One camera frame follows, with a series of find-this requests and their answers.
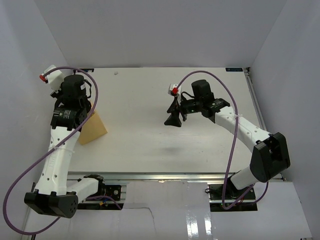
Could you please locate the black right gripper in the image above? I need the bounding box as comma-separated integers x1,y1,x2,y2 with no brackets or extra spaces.
164,94,203,127

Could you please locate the brown paper bag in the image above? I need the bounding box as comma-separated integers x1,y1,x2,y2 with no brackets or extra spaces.
77,110,108,145

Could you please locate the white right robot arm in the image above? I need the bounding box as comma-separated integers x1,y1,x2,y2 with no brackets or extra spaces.
164,79,291,200

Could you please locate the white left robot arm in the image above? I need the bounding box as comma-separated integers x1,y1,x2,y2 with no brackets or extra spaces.
24,74,106,219

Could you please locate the blue right corner label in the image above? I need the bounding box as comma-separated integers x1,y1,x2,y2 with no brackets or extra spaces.
225,67,243,72

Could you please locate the blue corner label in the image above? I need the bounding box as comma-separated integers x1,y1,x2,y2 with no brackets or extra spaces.
73,68,95,73
225,67,243,72

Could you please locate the blue left corner label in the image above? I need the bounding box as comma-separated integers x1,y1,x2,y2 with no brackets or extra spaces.
73,68,95,73

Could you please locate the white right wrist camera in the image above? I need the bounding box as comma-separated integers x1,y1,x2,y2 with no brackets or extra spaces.
168,83,181,97

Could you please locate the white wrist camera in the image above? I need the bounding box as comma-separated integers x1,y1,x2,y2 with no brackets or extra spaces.
168,83,181,97
39,65,65,92

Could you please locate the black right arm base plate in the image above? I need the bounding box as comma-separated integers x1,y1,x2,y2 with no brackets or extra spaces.
204,183,258,212

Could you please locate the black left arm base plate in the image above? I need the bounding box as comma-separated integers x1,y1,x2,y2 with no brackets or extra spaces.
77,185,124,211

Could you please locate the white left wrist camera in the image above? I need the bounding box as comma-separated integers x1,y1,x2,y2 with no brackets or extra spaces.
39,65,65,92

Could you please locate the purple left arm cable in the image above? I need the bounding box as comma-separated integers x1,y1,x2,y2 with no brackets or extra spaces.
3,66,99,235

